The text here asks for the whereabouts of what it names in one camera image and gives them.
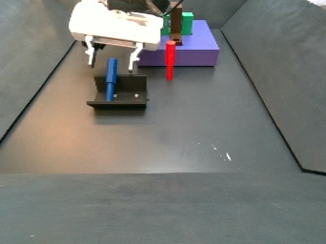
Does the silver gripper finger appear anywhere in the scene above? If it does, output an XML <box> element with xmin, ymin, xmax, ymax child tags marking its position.
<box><xmin>84</xmin><ymin>35</ymin><xmax>94</xmax><ymax>67</ymax></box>
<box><xmin>128</xmin><ymin>43</ymin><xmax>144</xmax><ymax>72</ymax></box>

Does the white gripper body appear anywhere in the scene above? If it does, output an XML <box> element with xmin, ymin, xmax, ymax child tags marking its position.
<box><xmin>68</xmin><ymin>0</ymin><xmax>162</xmax><ymax>51</ymax></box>

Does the blue stepped peg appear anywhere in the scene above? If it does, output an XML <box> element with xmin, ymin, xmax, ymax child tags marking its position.
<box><xmin>105</xmin><ymin>58</ymin><xmax>118</xmax><ymax>101</ymax></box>

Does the black angle fixture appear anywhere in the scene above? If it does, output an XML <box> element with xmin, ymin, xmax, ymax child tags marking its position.
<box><xmin>86</xmin><ymin>74</ymin><xmax>148</xmax><ymax>110</ymax></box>

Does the red stepped peg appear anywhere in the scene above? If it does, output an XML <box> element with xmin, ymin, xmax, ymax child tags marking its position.
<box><xmin>165</xmin><ymin>40</ymin><xmax>176</xmax><ymax>81</ymax></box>

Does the purple base block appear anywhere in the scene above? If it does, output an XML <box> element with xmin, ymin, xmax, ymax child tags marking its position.
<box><xmin>137</xmin><ymin>20</ymin><xmax>219</xmax><ymax>67</ymax></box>

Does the green U-shaped block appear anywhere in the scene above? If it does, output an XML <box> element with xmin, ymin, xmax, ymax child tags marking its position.
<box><xmin>160</xmin><ymin>11</ymin><xmax>193</xmax><ymax>35</ymax></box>

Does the brown L-shaped bracket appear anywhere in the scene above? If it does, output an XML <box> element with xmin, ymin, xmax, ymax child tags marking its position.
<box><xmin>169</xmin><ymin>2</ymin><xmax>181</xmax><ymax>46</ymax></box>

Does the black camera cable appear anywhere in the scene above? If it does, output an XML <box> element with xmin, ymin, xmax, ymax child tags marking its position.
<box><xmin>145</xmin><ymin>0</ymin><xmax>185</xmax><ymax>17</ymax></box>

